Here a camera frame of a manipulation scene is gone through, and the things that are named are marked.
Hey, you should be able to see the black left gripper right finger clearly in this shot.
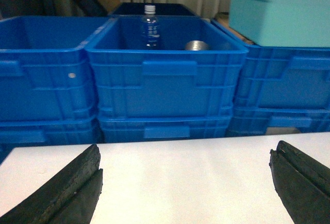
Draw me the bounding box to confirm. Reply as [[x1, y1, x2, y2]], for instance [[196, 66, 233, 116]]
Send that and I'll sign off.
[[269, 141, 329, 223]]

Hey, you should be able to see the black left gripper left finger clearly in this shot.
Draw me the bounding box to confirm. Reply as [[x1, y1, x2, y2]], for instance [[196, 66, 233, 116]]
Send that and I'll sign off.
[[1, 144, 103, 223]]

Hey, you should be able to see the blue crate lower left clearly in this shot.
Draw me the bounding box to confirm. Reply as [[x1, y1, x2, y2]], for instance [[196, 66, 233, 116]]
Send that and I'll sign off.
[[1, 117, 104, 162]]

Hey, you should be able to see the blue crate lower right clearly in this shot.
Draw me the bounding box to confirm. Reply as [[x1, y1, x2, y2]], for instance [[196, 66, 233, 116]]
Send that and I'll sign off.
[[226, 107, 329, 137]]

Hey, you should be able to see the blue crate lower middle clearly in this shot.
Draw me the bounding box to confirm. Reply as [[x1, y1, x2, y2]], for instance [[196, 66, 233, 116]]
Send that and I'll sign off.
[[98, 115, 232, 143]]

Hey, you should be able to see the blue crate right stack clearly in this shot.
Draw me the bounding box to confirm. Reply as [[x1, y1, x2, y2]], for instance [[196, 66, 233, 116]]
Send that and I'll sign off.
[[211, 20, 329, 110]]

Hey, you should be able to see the blue crate top left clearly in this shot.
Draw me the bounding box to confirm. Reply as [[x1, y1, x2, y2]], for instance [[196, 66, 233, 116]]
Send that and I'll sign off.
[[1, 16, 107, 122]]

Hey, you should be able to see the blue crate with bottle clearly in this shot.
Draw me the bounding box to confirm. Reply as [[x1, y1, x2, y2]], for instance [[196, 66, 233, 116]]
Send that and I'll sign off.
[[86, 16, 248, 118]]

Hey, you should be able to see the teal foam box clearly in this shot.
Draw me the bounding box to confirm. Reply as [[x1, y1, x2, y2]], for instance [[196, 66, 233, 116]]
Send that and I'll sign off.
[[229, 0, 329, 48]]

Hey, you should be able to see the metal bowl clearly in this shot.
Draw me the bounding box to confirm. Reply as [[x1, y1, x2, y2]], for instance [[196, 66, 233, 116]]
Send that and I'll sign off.
[[185, 40, 210, 51]]

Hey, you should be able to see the clear water bottle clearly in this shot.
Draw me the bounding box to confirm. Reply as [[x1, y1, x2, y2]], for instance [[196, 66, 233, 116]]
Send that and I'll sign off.
[[141, 5, 160, 50]]

